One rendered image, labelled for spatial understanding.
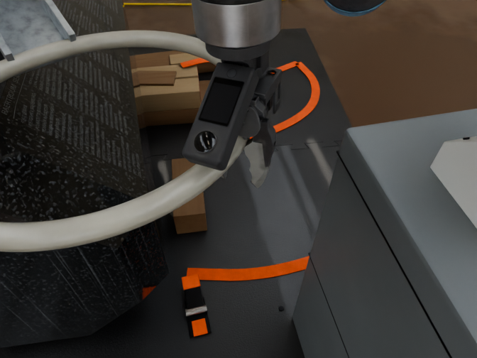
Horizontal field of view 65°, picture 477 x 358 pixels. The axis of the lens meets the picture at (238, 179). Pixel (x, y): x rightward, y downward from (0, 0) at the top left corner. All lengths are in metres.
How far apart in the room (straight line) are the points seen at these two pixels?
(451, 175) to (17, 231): 0.55
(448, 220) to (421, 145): 0.15
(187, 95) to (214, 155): 1.47
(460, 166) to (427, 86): 1.88
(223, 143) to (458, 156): 0.34
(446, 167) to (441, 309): 0.20
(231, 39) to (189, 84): 1.50
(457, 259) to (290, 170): 1.24
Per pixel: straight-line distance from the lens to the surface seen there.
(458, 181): 0.60
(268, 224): 1.53
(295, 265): 1.44
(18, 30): 0.88
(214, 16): 0.38
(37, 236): 0.42
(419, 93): 2.38
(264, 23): 0.39
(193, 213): 1.41
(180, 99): 1.86
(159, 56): 2.34
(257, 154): 0.48
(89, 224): 0.41
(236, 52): 0.40
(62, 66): 1.05
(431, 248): 0.55
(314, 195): 1.64
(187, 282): 1.35
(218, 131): 0.39
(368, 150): 0.64
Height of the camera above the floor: 1.27
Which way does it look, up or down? 49 degrees down
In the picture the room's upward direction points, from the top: straight up
